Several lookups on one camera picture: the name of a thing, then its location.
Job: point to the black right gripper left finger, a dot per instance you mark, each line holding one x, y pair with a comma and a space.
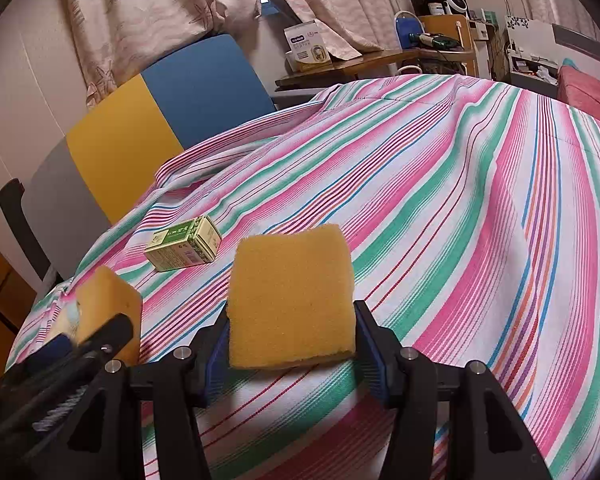
105, 434

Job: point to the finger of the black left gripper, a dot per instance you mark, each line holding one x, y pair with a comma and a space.
38, 394

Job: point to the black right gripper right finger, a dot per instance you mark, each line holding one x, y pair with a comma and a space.
487, 437

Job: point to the small green tea box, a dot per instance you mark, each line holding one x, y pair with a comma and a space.
190, 243

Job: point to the grey yellow blue chair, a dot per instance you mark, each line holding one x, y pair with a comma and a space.
96, 174

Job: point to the pink green striped tablecloth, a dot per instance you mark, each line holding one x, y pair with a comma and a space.
472, 213

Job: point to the pink bed cover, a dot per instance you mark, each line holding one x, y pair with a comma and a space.
578, 89

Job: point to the wooden side desk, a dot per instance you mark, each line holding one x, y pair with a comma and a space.
456, 26

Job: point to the pink patterned curtain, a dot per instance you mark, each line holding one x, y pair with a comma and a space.
116, 39

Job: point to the blue container on desk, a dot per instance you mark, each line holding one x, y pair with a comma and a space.
408, 28

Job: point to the white blue carton box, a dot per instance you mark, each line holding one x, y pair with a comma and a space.
307, 49

